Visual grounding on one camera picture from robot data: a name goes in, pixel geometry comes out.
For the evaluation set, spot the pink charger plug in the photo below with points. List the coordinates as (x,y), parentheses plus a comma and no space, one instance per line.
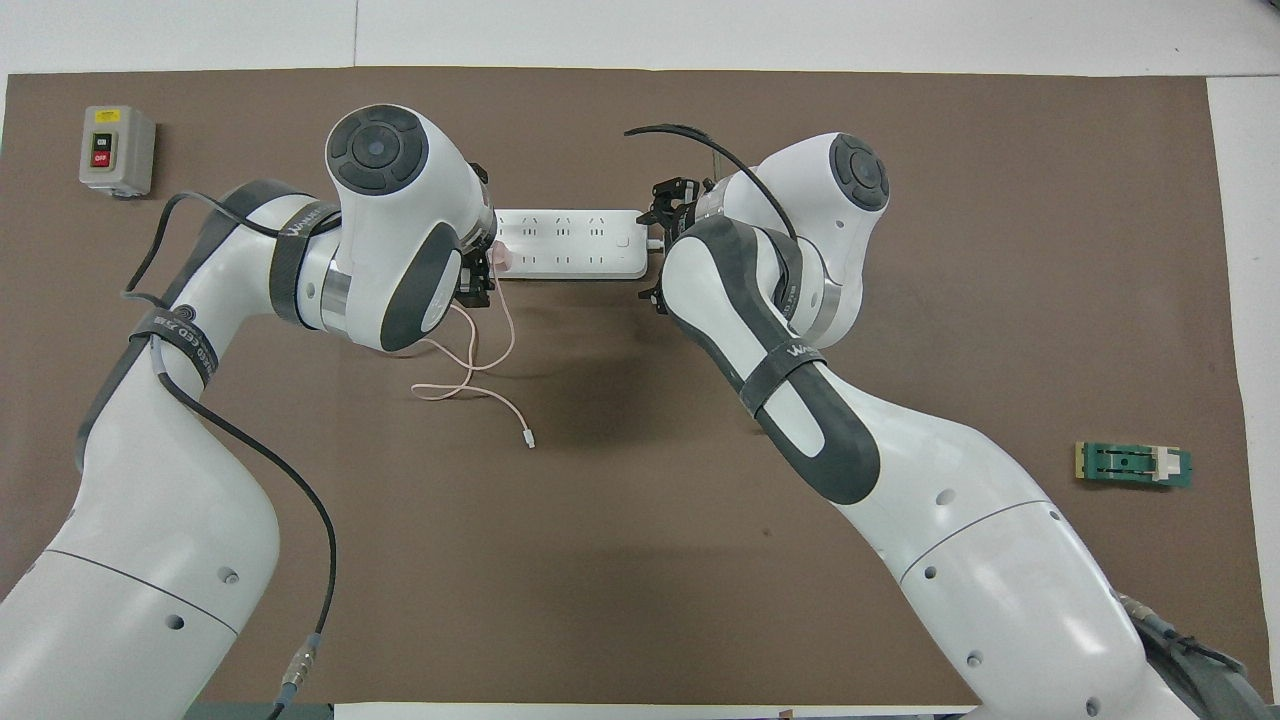
(502,258)

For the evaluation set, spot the green circuit board module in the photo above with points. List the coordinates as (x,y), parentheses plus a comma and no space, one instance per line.
(1130,465)

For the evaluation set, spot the gray on-off switch box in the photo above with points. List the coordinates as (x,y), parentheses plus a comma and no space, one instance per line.
(117,150)

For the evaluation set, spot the white power strip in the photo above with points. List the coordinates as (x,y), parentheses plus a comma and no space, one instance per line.
(575,243)

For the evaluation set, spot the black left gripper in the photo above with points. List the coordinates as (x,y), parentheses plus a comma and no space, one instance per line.
(470,285)

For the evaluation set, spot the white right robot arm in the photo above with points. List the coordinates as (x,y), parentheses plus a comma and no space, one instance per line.
(950,520)

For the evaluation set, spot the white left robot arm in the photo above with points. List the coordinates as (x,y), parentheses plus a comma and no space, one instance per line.
(160,500)

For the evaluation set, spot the brown table mat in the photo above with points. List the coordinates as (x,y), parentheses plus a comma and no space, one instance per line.
(640,560)

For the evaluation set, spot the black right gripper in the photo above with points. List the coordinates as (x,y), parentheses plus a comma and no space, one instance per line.
(672,200)

